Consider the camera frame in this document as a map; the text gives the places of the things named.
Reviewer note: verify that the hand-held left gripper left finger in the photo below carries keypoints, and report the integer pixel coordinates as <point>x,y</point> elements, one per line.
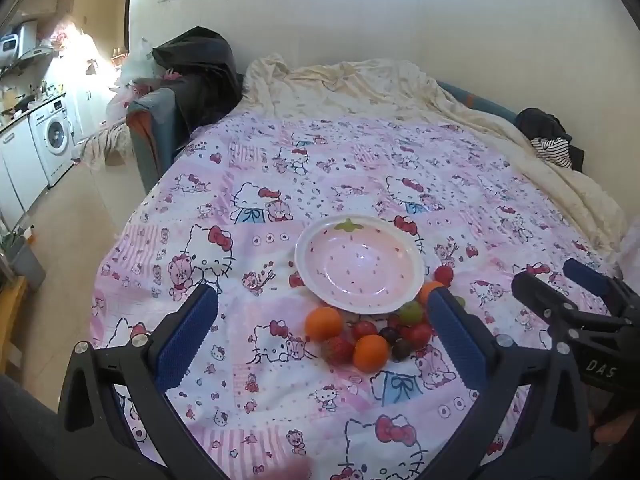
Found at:
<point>187,332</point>

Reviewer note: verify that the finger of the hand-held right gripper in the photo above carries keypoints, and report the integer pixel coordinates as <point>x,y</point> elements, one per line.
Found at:
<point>585,275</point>
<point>545,297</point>

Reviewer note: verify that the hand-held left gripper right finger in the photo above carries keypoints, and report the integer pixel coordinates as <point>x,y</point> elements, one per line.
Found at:
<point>457,340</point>

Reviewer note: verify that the green grape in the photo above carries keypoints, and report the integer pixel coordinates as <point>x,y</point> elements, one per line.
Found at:
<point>459,302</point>
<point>411,311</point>

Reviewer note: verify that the orange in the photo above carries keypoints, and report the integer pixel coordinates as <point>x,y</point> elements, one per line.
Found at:
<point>371,352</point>
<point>324,322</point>
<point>426,291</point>

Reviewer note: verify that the red strawberry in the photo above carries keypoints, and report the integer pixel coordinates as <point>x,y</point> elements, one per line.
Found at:
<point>444,275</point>
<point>365,329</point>
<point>337,350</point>

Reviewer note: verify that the pink strawberry print plate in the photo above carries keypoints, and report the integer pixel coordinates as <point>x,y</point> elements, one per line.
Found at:
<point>357,265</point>

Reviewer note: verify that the red cherry tomato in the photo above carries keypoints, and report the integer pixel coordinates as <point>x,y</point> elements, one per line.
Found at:
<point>421,333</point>

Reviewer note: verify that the striped garment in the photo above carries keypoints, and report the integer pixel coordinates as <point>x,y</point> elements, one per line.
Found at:
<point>552,150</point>

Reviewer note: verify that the dark clothes pile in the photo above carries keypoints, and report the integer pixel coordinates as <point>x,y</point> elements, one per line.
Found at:
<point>542,122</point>

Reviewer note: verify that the grey bin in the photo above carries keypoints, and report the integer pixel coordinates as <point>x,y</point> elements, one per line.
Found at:
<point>27,260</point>

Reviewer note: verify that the yellow wooden furniture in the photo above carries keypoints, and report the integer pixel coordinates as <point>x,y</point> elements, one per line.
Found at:
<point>11,320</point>

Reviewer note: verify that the blue grey armchair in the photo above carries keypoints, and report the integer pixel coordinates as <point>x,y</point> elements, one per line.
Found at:
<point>155,135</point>

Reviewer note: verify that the floral cloth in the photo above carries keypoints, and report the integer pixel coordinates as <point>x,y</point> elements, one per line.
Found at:
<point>102,142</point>

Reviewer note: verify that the pink cartoon printed blanket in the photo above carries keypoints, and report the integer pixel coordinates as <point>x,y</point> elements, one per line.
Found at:
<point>320,170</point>

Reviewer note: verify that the white washing machine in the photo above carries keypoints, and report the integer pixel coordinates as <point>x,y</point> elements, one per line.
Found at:
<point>55,135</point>

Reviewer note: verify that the white kitchen cabinet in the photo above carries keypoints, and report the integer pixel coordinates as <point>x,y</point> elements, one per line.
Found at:
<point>17,165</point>

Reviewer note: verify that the black clothes pile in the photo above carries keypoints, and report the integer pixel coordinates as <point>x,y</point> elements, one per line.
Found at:
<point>200,65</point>

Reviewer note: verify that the cream crumpled duvet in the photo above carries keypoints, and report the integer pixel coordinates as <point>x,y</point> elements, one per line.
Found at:
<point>375,85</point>

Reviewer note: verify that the white plastic bag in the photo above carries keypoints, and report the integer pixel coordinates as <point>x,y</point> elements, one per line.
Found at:
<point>137,62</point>

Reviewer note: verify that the silver range hood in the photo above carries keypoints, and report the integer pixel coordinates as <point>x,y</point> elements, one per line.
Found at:
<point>17,40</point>

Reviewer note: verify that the blue bed frame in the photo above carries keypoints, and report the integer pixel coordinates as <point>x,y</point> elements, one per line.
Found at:
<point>475,97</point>

